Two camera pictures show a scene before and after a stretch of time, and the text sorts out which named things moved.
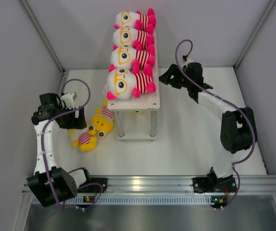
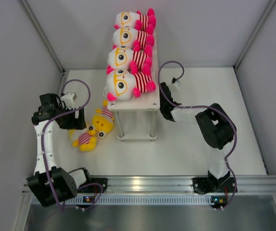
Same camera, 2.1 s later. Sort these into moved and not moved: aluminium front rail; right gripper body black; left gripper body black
Moved: right gripper body black
Not moved: left gripper body black; aluminium front rail
